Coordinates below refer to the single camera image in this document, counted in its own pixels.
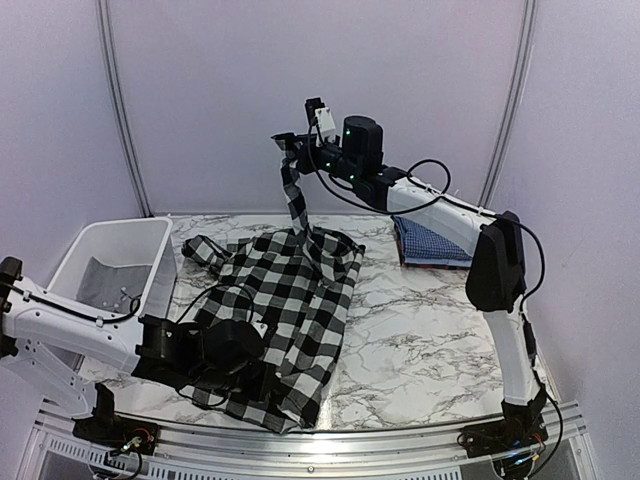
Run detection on aluminium front frame rail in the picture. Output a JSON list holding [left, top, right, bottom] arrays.
[[17, 401, 600, 479]]

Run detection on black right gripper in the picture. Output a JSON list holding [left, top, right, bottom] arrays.
[[287, 134, 360, 184]]

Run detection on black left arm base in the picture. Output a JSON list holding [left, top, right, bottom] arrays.
[[72, 383, 159, 455]]

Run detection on folded blue checkered shirt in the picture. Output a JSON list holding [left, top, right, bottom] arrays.
[[391, 216, 472, 263]]

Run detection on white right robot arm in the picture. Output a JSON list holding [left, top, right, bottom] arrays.
[[272, 116, 548, 407]]

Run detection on black white checkered shirt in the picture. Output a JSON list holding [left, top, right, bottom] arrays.
[[182, 156, 365, 433]]

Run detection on grey cloth in bin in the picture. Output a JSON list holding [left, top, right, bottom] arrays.
[[76, 257, 151, 314]]

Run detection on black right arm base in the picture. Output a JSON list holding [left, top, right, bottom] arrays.
[[457, 387, 548, 458]]

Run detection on right aluminium wall post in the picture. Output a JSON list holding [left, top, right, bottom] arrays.
[[479, 0, 539, 207]]

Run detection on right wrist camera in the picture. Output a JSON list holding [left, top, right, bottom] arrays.
[[305, 97, 337, 146]]

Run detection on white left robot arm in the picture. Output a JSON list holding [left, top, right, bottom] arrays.
[[1, 257, 277, 445]]

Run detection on white plastic bin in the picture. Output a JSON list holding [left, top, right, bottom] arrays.
[[47, 217, 177, 317]]

